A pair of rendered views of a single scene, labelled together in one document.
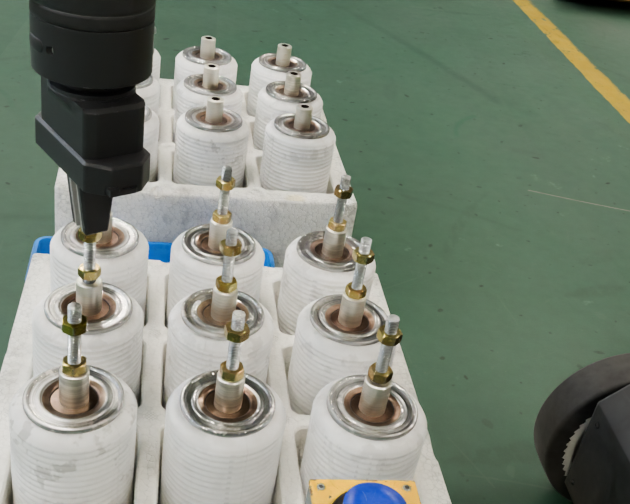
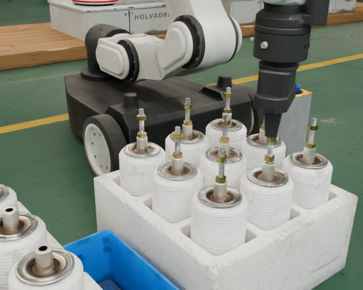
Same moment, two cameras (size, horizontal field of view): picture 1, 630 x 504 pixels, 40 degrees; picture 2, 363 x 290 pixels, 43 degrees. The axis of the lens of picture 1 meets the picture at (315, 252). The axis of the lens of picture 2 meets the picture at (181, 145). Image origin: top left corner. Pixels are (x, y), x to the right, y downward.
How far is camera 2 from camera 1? 1.35 m
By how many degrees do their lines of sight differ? 98
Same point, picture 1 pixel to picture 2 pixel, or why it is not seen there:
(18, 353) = (283, 229)
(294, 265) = (162, 157)
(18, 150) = not seen: outside the picture
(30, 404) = (324, 163)
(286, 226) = not seen: hidden behind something
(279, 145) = (14, 203)
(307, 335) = (205, 142)
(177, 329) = (244, 161)
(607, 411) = (133, 127)
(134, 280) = not seen: hidden behind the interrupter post
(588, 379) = (114, 133)
